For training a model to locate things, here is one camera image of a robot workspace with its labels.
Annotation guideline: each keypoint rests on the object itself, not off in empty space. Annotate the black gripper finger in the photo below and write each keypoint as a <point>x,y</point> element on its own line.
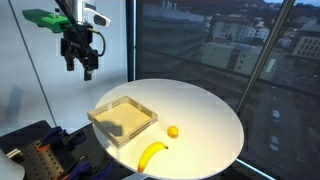
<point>88,73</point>
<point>70,64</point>

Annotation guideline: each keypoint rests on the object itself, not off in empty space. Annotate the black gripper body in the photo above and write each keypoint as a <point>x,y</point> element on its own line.
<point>78,43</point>

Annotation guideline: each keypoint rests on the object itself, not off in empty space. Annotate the yellow banana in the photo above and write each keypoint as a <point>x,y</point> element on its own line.
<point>150,156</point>

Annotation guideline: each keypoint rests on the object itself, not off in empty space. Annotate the shallow wooden box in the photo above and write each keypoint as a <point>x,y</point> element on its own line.
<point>121,121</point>

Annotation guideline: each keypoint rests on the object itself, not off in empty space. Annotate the black workbench platform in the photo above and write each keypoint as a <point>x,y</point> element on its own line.
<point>23,133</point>

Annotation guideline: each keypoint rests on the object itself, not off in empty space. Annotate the perforated metal board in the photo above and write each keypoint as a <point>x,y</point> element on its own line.
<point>41,161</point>

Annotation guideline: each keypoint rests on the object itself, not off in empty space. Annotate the small yellow lemon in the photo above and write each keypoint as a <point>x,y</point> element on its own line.
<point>172,132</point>

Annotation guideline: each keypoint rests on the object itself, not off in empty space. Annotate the white rounded housing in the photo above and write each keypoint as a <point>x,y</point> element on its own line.
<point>10,168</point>

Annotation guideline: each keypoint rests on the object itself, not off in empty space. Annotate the diagonal metal window pole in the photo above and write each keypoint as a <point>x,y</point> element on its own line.
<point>266,50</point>

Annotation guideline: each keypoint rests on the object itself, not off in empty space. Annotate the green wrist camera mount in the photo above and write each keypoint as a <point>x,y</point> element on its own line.
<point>45,19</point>

